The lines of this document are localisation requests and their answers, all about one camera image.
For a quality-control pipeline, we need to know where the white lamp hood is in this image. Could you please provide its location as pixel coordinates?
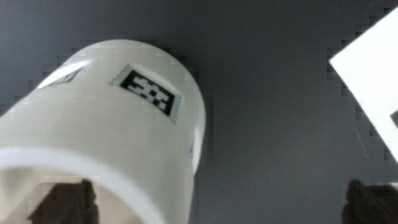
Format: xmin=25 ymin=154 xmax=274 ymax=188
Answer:
xmin=0 ymin=40 xmax=207 ymax=224

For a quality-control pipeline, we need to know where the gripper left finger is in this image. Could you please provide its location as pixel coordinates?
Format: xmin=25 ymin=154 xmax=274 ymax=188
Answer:
xmin=29 ymin=179 xmax=100 ymax=224

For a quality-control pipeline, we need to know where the white marker sheet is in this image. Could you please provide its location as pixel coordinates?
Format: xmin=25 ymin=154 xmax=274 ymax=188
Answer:
xmin=329 ymin=6 xmax=398 ymax=161

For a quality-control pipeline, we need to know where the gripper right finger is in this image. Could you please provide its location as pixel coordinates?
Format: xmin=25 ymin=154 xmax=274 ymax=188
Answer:
xmin=342 ymin=179 xmax=398 ymax=224

